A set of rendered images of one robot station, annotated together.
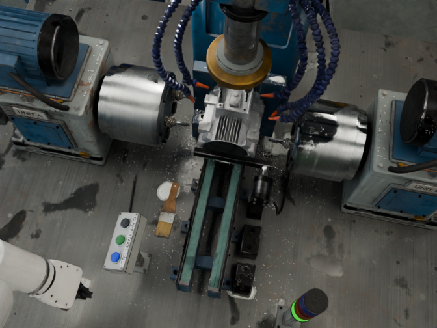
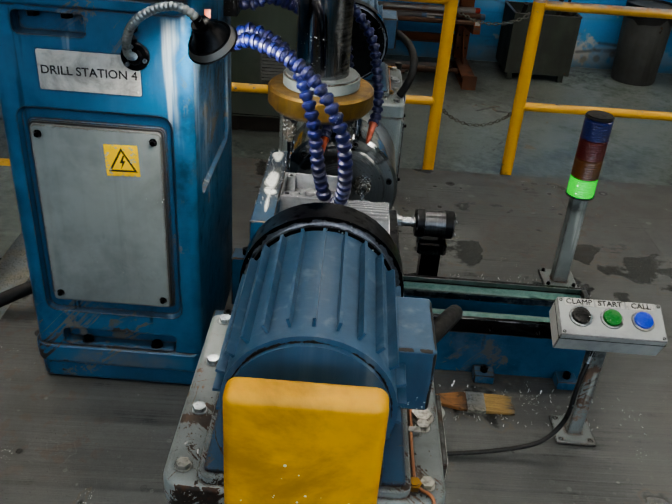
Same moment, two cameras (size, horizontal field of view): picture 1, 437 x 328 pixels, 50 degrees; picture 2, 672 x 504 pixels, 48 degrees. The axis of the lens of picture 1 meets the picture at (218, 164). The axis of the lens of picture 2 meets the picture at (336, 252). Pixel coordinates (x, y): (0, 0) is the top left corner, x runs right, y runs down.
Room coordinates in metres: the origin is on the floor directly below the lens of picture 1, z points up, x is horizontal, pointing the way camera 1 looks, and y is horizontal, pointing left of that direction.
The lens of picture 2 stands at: (0.91, 1.18, 1.74)
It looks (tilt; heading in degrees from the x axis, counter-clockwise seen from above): 31 degrees down; 262
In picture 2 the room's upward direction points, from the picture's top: 4 degrees clockwise
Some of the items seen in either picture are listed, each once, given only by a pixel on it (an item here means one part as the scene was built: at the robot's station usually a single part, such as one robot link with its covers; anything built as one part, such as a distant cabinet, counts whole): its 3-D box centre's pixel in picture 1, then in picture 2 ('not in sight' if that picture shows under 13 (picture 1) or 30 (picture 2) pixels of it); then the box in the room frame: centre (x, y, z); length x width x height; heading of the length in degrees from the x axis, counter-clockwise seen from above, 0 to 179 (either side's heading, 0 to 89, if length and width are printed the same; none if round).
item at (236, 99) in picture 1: (234, 100); (314, 203); (0.80, -0.04, 1.11); 0.12 x 0.11 x 0.07; 172
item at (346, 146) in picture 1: (332, 140); (340, 165); (0.71, -0.36, 1.04); 0.41 x 0.25 x 0.25; 82
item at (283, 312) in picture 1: (300, 311); (577, 202); (0.18, -0.26, 1.01); 0.08 x 0.08 x 0.42; 82
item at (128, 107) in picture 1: (125, 102); not in sight; (0.80, 0.32, 1.04); 0.37 x 0.25 x 0.25; 82
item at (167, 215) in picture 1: (168, 209); (459, 400); (0.52, 0.16, 0.80); 0.21 x 0.05 x 0.01; 172
